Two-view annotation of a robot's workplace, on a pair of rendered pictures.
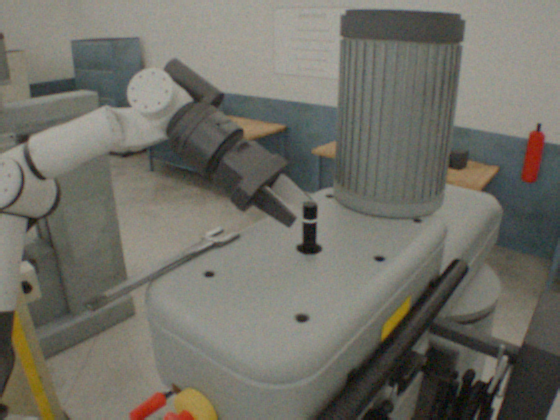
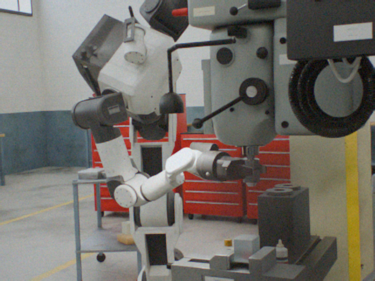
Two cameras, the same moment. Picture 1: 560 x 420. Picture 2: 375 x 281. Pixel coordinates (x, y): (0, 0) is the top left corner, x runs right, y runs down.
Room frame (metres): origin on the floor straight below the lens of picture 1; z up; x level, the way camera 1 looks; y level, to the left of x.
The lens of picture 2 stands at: (-0.03, -1.60, 1.46)
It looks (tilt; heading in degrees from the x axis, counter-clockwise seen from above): 4 degrees down; 76
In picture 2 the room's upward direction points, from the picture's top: 2 degrees counter-clockwise
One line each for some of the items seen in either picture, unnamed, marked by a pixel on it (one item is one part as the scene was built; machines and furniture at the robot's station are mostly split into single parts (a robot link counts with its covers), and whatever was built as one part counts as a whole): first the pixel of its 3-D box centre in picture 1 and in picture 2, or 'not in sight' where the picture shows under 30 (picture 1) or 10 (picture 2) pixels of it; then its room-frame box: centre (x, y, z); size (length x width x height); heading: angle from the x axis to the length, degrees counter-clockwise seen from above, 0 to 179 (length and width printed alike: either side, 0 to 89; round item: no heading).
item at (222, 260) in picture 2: not in sight; (228, 256); (0.47, -0.05, 1.01); 0.12 x 0.06 x 0.04; 49
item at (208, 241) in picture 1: (167, 264); not in sight; (0.50, 0.15, 1.89); 0.24 x 0.04 x 0.01; 144
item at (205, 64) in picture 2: not in sight; (211, 96); (0.47, 0.03, 1.45); 0.04 x 0.04 x 0.21; 52
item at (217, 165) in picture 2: not in sight; (227, 168); (0.51, 0.04, 1.24); 0.13 x 0.12 x 0.10; 27
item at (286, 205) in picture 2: not in sight; (284, 216); (0.80, 0.32, 1.02); 0.22 x 0.12 x 0.20; 50
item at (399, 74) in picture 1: (395, 109); not in sight; (0.75, -0.20, 2.05); 0.20 x 0.20 x 0.32
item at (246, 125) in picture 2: not in sight; (249, 86); (0.56, -0.04, 1.47); 0.21 x 0.19 x 0.32; 52
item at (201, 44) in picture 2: not in sight; (204, 43); (0.41, -0.13, 1.58); 0.17 x 0.01 x 0.01; 136
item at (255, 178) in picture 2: not in sight; (251, 172); (0.55, -0.04, 1.23); 0.05 x 0.05 x 0.06
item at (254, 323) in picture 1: (313, 290); not in sight; (0.56, -0.05, 1.81); 0.47 x 0.26 x 0.16; 142
